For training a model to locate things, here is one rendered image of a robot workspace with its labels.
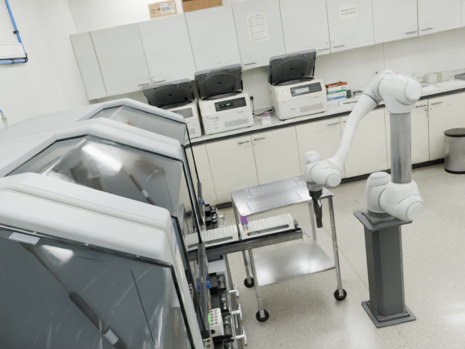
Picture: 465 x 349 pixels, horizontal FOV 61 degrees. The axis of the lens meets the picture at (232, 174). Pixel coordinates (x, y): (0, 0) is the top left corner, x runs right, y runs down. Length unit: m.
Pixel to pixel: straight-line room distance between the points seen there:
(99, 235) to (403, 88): 1.56
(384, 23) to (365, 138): 1.30
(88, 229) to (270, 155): 3.71
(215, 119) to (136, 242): 3.51
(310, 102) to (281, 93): 0.34
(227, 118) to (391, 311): 2.58
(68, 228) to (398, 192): 1.70
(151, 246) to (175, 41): 3.78
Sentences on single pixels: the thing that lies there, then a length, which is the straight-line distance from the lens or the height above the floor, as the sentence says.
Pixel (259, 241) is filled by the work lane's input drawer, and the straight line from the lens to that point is 2.20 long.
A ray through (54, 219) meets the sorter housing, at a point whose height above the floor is 1.55.
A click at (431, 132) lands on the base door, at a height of 0.42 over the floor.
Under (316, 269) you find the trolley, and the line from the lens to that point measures 2.83.
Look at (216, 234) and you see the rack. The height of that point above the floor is 0.86.
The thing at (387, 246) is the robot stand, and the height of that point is 0.54.
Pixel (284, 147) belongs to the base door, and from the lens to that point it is 4.52.
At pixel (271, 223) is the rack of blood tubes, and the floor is 0.87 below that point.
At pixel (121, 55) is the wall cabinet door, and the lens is 4.63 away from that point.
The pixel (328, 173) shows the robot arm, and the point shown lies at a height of 1.16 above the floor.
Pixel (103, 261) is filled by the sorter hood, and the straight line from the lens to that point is 0.88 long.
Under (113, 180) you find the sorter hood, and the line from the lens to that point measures 1.31.
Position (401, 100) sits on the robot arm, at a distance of 2.07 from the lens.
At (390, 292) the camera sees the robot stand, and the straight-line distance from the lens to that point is 2.73.
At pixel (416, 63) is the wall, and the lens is 5.64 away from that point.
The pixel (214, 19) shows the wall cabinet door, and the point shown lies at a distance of 4.58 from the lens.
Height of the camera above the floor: 1.85
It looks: 19 degrees down
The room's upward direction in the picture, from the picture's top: 11 degrees counter-clockwise
